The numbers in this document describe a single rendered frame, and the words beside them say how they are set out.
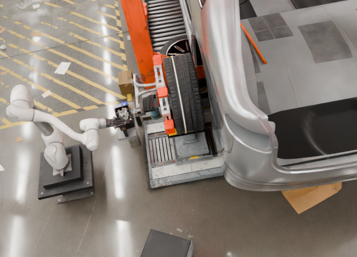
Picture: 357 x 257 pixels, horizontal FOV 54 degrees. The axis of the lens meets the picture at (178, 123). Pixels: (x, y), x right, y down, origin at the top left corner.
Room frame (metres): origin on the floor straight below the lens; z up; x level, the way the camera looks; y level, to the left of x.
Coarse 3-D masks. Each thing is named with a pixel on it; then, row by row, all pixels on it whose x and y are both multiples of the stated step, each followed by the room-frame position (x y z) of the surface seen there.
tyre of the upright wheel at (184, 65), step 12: (168, 60) 2.08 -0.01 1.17; (180, 60) 2.05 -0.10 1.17; (192, 60) 2.02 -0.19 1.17; (168, 72) 1.94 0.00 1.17; (180, 72) 1.92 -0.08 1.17; (192, 72) 1.90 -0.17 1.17; (168, 84) 1.84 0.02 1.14; (180, 84) 1.83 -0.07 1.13; (192, 84) 1.81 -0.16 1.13; (192, 96) 1.74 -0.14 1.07; (180, 108) 1.70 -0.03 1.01; (192, 108) 1.69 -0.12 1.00; (180, 120) 1.66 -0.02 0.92; (192, 120) 1.67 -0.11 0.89; (204, 120) 1.67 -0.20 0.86; (180, 132) 1.67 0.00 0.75
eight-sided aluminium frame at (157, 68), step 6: (156, 66) 2.08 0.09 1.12; (156, 72) 2.02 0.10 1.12; (162, 72) 2.01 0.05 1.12; (156, 78) 1.95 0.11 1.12; (162, 78) 1.94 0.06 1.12; (156, 84) 1.89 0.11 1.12; (162, 84) 1.88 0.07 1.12; (162, 102) 1.78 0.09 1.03; (162, 108) 1.75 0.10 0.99; (168, 108) 1.74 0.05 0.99; (162, 114) 1.72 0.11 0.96; (168, 114) 1.72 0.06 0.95
